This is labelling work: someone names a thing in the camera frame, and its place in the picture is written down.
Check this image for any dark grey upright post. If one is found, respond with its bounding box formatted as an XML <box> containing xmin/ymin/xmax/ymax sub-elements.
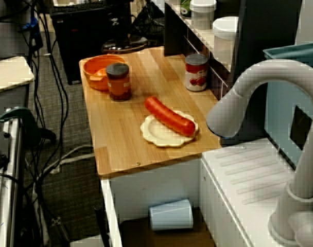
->
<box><xmin>163</xmin><ymin>2</ymin><xmax>189</xmax><ymax>57</ymax></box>
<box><xmin>222</xmin><ymin>0</ymin><xmax>303</xmax><ymax>141</ymax></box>

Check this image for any orange toy pot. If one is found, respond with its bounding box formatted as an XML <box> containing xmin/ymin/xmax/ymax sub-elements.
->
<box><xmin>83</xmin><ymin>54</ymin><xmax>126</xmax><ymax>92</ymax></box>

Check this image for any grey toy faucet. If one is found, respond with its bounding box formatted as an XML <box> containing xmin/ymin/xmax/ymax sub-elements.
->
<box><xmin>205</xmin><ymin>59</ymin><xmax>313</xmax><ymax>247</ymax></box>

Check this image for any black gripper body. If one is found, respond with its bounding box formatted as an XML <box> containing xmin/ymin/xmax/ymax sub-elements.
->
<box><xmin>114</xmin><ymin>0</ymin><xmax>134</xmax><ymax>20</ymax></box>

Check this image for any red toy sausage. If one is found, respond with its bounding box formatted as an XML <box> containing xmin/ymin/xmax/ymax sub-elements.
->
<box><xmin>144</xmin><ymin>96</ymin><xmax>196</xmax><ymax>136</ymax></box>

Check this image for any cream board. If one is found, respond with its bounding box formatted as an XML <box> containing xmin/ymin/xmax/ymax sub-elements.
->
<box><xmin>0</xmin><ymin>56</ymin><xmax>36</xmax><ymax>95</ymax></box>

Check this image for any brown lid yellow knob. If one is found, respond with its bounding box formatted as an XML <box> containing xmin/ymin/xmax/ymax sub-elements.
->
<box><xmin>101</xmin><ymin>38</ymin><xmax>149</xmax><ymax>54</ymax></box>

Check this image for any teal plastic bin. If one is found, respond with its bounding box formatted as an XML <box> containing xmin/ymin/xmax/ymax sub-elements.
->
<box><xmin>263</xmin><ymin>41</ymin><xmax>313</xmax><ymax>168</ymax></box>

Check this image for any large white lidded jar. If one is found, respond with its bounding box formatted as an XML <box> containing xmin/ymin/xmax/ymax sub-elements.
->
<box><xmin>212</xmin><ymin>16</ymin><xmax>240</xmax><ymax>65</ymax></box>

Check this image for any cream scalloped plate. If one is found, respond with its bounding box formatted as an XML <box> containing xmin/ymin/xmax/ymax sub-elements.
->
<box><xmin>140</xmin><ymin>110</ymin><xmax>199</xmax><ymax>148</ymax></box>

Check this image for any blue connector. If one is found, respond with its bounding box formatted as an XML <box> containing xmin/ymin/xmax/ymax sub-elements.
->
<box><xmin>22</xmin><ymin>16</ymin><xmax>40</xmax><ymax>31</ymax></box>

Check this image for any white tiled ledge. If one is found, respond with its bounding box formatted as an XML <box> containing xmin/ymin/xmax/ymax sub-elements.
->
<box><xmin>164</xmin><ymin>0</ymin><xmax>237</xmax><ymax>77</ymax></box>

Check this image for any black wire mesh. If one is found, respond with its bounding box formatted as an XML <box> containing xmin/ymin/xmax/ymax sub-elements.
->
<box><xmin>132</xmin><ymin>2</ymin><xmax>165</xmax><ymax>47</ymax></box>

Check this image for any white toy sink unit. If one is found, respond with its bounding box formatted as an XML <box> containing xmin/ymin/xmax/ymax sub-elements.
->
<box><xmin>100</xmin><ymin>137</ymin><xmax>313</xmax><ymax>247</ymax></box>

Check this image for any green labelled can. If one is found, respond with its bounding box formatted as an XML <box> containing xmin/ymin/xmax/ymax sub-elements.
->
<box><xmin>180</xmin><ymin>0</ymin><xmax>194</xmax><ymax>19</ymax></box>

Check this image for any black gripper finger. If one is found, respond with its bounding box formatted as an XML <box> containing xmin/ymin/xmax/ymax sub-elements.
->
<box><xmin>124</xmin><ymin>16</ymin><xmax>133</xmax><ymax>47</ymax></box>
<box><xmin>113</xmin><ymin>16</ymin><xmax>125</xmax><ymax>47</ymax></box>

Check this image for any light blue plastic cup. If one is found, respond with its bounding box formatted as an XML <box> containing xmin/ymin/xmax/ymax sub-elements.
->
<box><xmin>148</xmin><ymin>197</ymin><xmax>194</xmax><ymax>232</ymax></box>

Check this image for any black metal bar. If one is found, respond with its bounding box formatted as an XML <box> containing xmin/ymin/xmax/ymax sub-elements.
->
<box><xmin>94</xmin><ymin>205</ymin><xmax>111</xmax><ymax>247</ymax></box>

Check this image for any black computer case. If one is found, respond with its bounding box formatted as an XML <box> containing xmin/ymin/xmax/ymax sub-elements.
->
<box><xmin>50</xmin><ymin>4</ymin><xmax>133</xmax><ymax>86</ymax></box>

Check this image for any aluminium frame profile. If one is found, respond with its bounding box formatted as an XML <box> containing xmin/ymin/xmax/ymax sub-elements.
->
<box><xmin>0</xmin><ymin>110</ymin><xmax>26</xmax><ymax>247</ymax></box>

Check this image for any small white lidded jar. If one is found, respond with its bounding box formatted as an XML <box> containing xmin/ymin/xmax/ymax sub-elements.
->
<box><xmin>189</xmin><ymin>0</ymin><xmax>218</xmax><ymax>31</ymax></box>

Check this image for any red tomato can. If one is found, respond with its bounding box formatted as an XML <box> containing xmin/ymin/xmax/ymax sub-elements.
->
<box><xmin>184</xmin><ymin>53</ymin><xmax>209</xmax><ymax>93</ymax></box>

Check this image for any grey floor cable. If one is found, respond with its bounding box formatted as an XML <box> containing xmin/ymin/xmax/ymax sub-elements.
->
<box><xmin>37</xmin><ymin>145</ymin><xmax>96</xmax><ymax>181</ymax></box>

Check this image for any green clamp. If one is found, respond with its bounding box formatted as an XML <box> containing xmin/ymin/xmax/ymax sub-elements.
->
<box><xmin>0</xmin><ymin>106</ymin><xmax>57</xmax><ymax>145</ymax></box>

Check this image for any orange sauce jar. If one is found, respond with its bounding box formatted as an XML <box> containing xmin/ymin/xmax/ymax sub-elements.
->
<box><xmin>105</xmin><ymin>62</ymin><xmax>133</xmax><ymax>102</ymax></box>

